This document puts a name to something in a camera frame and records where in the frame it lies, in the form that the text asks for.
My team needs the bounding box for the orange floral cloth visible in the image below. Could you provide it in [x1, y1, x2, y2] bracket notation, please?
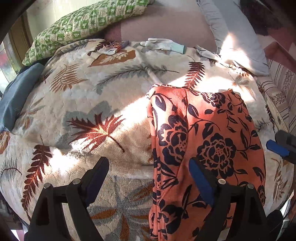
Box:
[147, 85, 266, 240]

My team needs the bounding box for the striped floral bedsheet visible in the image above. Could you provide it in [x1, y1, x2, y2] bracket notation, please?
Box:
[255, 41, 296, 134]

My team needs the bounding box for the cream leaf-print fleece blanket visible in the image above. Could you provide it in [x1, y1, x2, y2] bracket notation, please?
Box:
[1, 39, 294, 240]

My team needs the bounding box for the grey pillow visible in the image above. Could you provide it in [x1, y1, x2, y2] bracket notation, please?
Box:
[197, 1, 269, 76]

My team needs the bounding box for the white work glove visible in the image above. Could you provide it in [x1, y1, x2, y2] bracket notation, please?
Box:
[195, 45, 222, 62]
[140, 38, 186, 54]

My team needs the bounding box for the blue cloth at bedside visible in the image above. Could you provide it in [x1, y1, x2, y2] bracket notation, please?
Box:
[1, 63, 45, 133]

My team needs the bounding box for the small colourful box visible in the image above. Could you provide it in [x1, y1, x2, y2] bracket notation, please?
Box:
[99, 41, 130, 55]

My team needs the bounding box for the green patterned pillow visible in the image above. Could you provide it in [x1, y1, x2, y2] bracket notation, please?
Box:
[22, 0, 153, 66]

